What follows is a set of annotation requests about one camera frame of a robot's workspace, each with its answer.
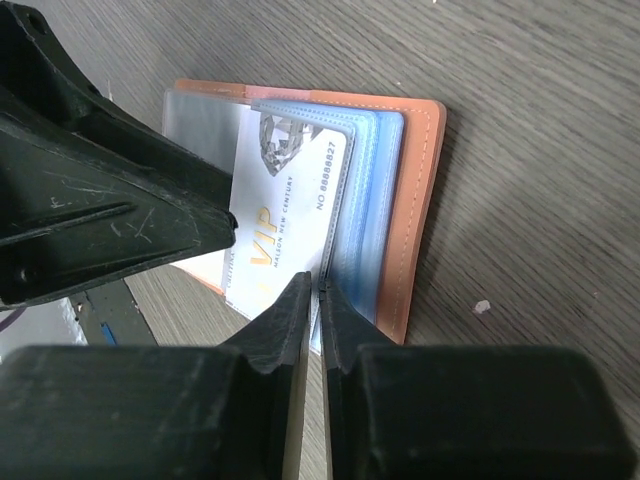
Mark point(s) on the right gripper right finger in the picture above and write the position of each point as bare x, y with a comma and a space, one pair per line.
462, 412

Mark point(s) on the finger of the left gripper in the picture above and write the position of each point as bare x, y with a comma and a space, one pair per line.
37, 72
82, 209

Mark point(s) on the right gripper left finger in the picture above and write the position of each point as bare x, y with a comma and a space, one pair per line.
231, 411

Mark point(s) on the pink card holder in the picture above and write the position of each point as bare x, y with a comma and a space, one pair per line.
425, 121

